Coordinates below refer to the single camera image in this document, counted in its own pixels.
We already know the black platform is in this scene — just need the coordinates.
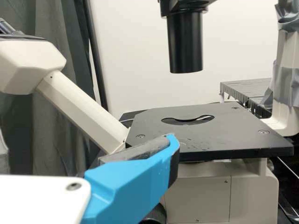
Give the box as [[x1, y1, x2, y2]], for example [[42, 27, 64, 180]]
[[219, 77, 275, 119]]

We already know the cream microscope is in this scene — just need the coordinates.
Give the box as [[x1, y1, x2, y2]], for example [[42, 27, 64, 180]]
[[0, 0, 299, 224]]

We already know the black pole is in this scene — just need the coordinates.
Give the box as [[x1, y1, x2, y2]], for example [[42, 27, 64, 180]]
[[83, 0, 108, 111]]

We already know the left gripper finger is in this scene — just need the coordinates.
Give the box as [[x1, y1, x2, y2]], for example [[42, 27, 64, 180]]
[[80, 133, 181, 224]]

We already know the white pipette stand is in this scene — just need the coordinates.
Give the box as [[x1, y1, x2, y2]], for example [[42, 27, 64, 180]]
[[261, 0, 299, 109]]

